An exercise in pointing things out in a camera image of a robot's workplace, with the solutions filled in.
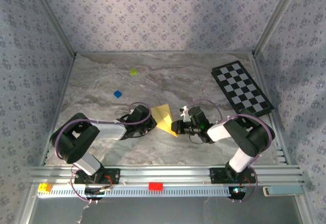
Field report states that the white slotted cable duct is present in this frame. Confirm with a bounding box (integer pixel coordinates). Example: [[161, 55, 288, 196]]
[[37, 184, 247, 198]]

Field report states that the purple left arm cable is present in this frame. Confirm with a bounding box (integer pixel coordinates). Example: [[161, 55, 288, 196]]
[[55, 102, 153, 204]]

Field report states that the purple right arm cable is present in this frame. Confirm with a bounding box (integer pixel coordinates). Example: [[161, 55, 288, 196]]
[[187, 98, 277, 204]]

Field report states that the aluminium mounting rail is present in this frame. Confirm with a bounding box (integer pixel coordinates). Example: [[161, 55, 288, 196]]
[[28, 165, 305, 187]]

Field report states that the black and white checkerboard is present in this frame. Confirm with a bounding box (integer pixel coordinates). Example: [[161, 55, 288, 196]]
[[210, 60, 276, 118]]

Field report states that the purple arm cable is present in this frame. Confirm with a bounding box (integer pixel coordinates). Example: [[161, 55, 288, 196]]
[[55, 102, 153, 204], [187, 98, 277, 204]]

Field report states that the yellow and orange block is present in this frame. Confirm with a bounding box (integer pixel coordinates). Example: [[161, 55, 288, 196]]
[[37, 183, 53, 193]]

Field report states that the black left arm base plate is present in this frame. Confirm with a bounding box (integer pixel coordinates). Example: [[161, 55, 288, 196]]
[[73, 167, 121, 185]]

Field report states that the aluminium table side rail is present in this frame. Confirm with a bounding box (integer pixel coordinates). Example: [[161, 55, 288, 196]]
[[39, 54, 77, 167], [253, 53, 290, 165]]

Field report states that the aluminium frame post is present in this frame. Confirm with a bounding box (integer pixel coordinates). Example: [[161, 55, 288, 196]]
[[253, 0, 305, 57], [26, 0, 77, 58]]

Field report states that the small black circuit board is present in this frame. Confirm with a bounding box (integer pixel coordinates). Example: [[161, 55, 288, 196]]
[[85, 187, 113, 201], [227, 186, 248, 200]]

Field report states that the aluminium table back rail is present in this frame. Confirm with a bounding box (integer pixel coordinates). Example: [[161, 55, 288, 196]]
[[75, 51, 255, 55]]

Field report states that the yellow paper sheet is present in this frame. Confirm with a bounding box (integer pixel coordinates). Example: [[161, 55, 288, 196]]
[[150, 104, 179, 138]]

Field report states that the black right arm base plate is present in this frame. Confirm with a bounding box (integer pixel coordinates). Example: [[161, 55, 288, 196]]
[[209, 167, 257, 184]]

